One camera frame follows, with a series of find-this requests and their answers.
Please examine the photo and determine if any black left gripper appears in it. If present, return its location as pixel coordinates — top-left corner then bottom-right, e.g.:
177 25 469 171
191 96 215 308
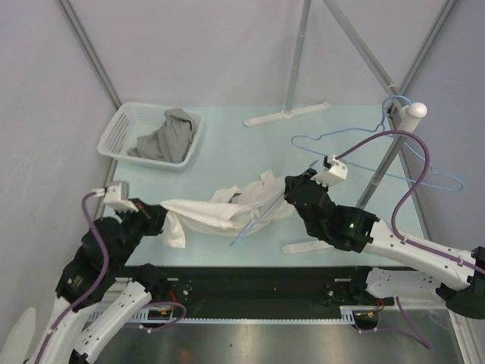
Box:
111 196 171 268

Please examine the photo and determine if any blue wire hanger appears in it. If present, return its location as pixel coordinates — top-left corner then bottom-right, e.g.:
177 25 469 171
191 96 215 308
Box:
290 94 465 193
228 170 295 246

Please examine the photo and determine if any grey t shirt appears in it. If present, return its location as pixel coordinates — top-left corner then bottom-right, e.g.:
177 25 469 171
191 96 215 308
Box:
127 108 199 164

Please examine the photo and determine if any white t shirt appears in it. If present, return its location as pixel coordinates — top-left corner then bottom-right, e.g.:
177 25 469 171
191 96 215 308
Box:
161 169 295 249

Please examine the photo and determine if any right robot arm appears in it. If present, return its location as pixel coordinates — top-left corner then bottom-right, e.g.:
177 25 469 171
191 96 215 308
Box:
283 168 484 319

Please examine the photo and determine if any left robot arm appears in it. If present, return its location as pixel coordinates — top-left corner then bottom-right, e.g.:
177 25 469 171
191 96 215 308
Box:
27 199 168 363

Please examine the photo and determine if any white plastic basket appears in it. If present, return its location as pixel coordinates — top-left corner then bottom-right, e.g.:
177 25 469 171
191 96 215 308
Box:
97 102 205 172

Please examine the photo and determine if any grey clothes rack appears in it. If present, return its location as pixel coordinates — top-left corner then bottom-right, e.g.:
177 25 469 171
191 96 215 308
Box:
282 0 428 209

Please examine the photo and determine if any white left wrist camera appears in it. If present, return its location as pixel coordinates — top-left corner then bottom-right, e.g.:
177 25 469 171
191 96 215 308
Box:
92 181 139 213

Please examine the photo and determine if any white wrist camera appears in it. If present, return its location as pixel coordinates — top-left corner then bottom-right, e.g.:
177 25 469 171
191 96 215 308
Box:
92 181 139 213
314 155 348 187

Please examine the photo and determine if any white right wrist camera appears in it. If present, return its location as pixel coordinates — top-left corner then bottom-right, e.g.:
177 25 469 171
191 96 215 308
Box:
314 155 348 187

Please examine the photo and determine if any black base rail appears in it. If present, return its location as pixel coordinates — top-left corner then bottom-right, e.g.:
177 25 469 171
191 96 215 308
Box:
102 265 383 323

